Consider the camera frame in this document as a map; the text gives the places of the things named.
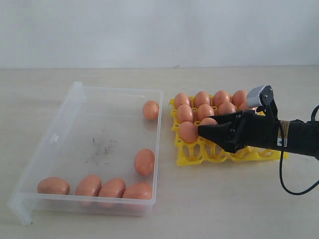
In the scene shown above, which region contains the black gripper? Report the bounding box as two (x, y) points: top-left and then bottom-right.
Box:
(198, 100), (287, 153)

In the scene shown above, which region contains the clear plastic bin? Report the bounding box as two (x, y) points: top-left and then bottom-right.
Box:
(9, 82), (163, 225)

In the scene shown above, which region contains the black camera cable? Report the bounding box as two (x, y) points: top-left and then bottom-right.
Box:
(277, 104), (319, 196)

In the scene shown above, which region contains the brown egg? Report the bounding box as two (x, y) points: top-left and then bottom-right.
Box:
(122, 182), (153, 200)
(200, 118), (218, 125)
(37, 177), (70, 195)
(75, 174), (102, 197)
(238, 102), (257, 112)
(218, 102), (236, 115)
(98, 178), (126, 198)
(196, 104), (214, 121)
(134, 148), (155, 176)
(177, 104), (195, 123)
(143, 100), (160, 120)
(178, 121), (198, 143)

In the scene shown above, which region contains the brown egg packed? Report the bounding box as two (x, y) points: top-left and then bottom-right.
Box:
(231, 90), (247, 107)
(174, 93), (191, 109)
(194, 91), (210, 108)
(213, 90), (230, 107)

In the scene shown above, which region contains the yellow plastic egg tray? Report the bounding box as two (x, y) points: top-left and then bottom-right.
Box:
(169, 99), (281, 166)

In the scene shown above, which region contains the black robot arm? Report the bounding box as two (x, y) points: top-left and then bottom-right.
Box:
(198, 103), (319, 158)

